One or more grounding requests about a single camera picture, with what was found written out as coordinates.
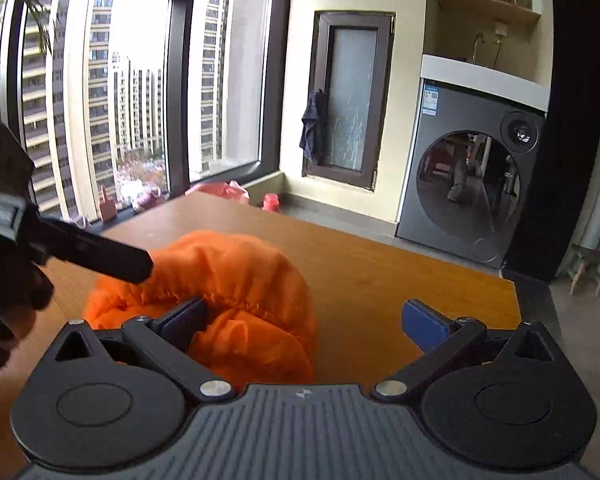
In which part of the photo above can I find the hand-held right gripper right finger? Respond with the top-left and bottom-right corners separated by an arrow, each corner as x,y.
371,298 -> 556,403

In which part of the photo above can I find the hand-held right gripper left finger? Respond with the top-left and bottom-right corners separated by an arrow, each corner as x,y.
50,296 -> 236,405

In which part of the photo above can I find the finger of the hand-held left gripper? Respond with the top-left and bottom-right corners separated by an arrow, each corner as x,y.
39,216 -> 155,284

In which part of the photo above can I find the orange and green costume garment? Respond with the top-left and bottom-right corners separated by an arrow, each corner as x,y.
82,230 -> 318,386

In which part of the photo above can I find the person's left hand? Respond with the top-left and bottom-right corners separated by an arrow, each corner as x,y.
0,241 -> 56,374

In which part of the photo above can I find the small wooden paddle board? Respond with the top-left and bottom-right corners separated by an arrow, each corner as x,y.
98,185 -> 117,223

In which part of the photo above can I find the pink plastic bag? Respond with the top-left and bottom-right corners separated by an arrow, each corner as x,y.
185,180 -> 251,206

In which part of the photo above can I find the small wooden stool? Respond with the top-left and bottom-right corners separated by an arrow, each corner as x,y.
569,245 -> 600,297

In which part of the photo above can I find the green potted plant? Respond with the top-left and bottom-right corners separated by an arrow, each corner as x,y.
0,0 -> 56,86

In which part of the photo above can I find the grey front-load washing machine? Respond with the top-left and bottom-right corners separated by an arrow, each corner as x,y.
396,78 -> 548,269

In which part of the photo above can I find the dark blue hanging towel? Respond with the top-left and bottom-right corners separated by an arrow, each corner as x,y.
300,89 -> 326,165

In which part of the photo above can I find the frosted glass brown-framed window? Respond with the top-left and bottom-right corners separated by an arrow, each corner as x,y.
302,10 -> 396,192

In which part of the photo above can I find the large black window frame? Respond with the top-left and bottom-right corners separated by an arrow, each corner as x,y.
0,0 -> 296,221

